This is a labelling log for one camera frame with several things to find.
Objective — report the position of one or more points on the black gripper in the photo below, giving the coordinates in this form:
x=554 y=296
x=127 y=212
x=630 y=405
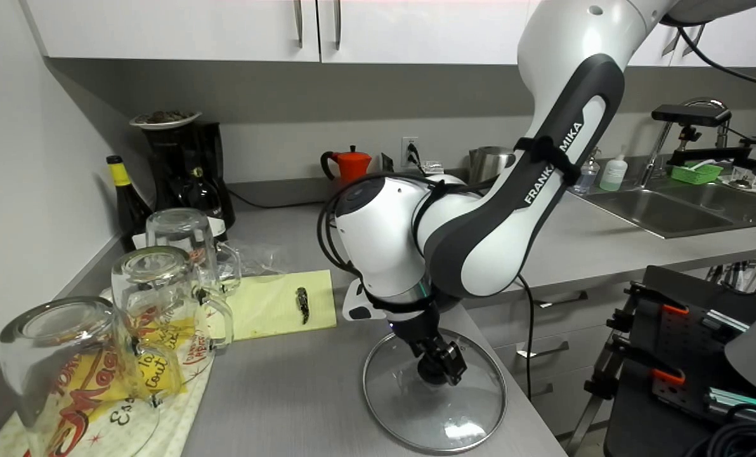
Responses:
x=426 y=343

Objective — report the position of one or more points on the glass lid with black knob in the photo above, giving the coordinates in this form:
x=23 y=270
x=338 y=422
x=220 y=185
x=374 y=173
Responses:
x=431 y=417

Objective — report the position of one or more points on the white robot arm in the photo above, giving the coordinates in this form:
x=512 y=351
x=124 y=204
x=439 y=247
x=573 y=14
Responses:
x=418 y=244

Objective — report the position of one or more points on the orange moka pot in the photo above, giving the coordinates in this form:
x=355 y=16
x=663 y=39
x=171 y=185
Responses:
x=345 y=168

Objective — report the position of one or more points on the yellow cutting mat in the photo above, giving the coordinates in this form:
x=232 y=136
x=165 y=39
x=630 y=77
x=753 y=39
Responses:
x=281 y=303

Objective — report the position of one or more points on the stainless steel electric kettle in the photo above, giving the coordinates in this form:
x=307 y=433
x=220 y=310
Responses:
x=484 y=164

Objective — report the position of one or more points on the clear soap dispenser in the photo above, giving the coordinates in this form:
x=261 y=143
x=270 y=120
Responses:
x=587 y=178

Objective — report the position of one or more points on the white soap bottle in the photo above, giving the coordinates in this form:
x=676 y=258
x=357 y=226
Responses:
x=611 y=176

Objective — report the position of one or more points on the middle upturned glass mug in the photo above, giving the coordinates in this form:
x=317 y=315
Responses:
x=176 y=322

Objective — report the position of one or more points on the steel kitchen sink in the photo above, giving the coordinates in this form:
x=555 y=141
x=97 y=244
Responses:
x=676 y=212

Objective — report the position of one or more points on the far upturned glass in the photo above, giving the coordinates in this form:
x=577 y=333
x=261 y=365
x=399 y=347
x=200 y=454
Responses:
x=213 y=262

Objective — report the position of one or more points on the green sponge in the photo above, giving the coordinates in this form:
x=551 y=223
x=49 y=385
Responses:
x=699 y=173

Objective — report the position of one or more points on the black coffee maker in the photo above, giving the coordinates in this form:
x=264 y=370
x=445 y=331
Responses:
x=186 y=162

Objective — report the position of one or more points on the dark wine bottle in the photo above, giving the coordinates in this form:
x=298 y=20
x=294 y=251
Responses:
x=130 y=207

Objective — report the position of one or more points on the near upturned glass jar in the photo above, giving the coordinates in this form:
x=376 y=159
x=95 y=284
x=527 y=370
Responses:
x=67 y=361

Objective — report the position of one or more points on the upper cabinet doors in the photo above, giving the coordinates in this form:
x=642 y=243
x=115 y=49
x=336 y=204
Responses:
x=309 y=28

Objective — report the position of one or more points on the drawer handle lower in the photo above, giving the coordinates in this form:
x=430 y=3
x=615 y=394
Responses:
x=530 y=355

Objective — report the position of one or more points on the drawer handle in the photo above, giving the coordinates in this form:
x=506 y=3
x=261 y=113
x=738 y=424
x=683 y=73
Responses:
x=559 y=301
x=530 y=355

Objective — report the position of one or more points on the drawer handle upper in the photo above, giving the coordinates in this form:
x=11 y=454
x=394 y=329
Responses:
x=559 y=301

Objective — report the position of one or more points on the black camera on stand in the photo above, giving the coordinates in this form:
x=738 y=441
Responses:
x=699 y=113

